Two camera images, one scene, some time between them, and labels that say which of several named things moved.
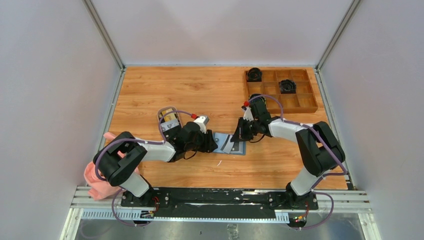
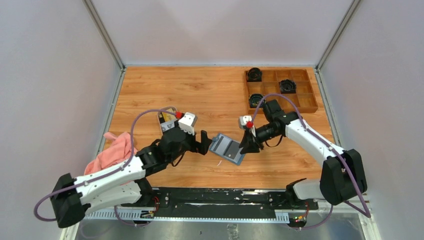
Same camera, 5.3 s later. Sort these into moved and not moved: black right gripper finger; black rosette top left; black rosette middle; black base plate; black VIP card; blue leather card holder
Moved: blue leather card holder; black right gripper finger; black VIP card
Not moved: black base plate; black rosette middle; black rosette top left
